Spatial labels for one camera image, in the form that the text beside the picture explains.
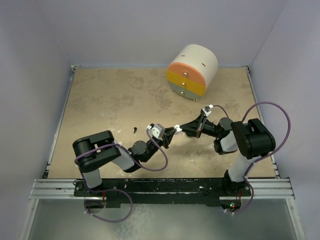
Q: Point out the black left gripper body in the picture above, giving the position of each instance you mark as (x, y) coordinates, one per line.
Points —
(153, 149)

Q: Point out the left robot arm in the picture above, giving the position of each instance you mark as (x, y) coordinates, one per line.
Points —
(94, 151)

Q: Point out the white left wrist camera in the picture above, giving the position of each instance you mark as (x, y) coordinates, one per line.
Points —
(156, 130)

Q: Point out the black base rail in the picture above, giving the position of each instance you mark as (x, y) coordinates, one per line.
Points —
(115, 198)

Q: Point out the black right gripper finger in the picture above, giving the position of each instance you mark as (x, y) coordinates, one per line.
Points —
(192, 125)
(190, 131)

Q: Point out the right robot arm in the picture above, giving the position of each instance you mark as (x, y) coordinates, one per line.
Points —
(252, 139)

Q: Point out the round white drawer cabinet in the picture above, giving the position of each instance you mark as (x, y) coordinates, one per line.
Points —
(192, 71)

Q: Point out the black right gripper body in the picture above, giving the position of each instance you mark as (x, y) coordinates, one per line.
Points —
(207, 128)

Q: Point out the white earbud charging case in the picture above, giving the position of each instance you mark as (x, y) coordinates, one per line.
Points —
(177, 128)

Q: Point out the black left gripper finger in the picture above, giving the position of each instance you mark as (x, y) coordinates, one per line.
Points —
(169, 132)
(167, 138)

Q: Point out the aluminium frame rail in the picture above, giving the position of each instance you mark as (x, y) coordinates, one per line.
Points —
(259, 188)

